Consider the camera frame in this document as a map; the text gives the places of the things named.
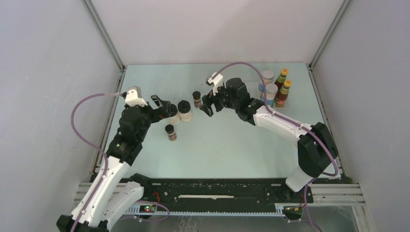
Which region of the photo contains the small black cap spice bottle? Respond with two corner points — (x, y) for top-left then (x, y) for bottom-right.
(192, 91), (202, 109)

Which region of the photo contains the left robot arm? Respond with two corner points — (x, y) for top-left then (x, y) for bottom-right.
(57, 93), (171, 232)

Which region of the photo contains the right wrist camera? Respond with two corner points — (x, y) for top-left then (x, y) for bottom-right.
(206, 72), (223, 96)

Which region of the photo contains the blue label spice jar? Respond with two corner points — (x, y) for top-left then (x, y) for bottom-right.
(258, 70), (274, 94)
(261, 83), (278, 107)

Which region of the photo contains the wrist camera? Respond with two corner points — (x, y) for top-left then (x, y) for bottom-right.
(122, 86), (148, 107)
(206, 72), (223, 96)

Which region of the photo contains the purple cable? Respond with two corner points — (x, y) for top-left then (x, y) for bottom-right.
(211, 61), (339, 232)
(69, 92), (127, 232)

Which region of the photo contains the right circuit board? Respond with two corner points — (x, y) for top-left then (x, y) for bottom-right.
(282, 205), (304, 216)

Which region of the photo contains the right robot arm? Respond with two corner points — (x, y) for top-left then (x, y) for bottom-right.
(200, 75), (338, 202)

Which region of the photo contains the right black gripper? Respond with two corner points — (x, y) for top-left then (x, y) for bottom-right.
(200, 82), (239, 117)

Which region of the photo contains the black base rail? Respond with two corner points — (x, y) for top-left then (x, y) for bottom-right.
(143, 178), (313, 213)

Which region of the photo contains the clear plastic organizer tray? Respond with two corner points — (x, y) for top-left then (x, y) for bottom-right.
(243, 81), (288, 108)

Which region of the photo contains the left circuit board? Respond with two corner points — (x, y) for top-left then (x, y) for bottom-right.
(138, 204), (157, 215)

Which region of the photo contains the sauce bottle yellow cap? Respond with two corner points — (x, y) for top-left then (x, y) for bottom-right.
(275, 80), (292, 107)
(274, 68), (288, 90)

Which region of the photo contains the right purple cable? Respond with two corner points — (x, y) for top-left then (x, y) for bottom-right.
(211, 61), (339, 232)

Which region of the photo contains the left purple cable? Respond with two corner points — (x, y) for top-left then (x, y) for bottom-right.
(69, 92), (127, 232)

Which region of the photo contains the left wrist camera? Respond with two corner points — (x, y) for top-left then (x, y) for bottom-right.
(122, 86), (148, 107)

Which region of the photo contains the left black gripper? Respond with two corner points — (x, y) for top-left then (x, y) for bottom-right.
(132, 95), (170, 142)

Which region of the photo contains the circuit board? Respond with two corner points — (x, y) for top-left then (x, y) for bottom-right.
(282, 205), (304, 216)
(138, 204), (157, 215)

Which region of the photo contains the small dark pepper bottle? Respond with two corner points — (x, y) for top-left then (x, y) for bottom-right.
(164, 124), (177, 141)

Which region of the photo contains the black lid salt shaker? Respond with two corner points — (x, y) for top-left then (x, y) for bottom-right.
(177, 100), (193, 122)
(168, 104), (180, 126)

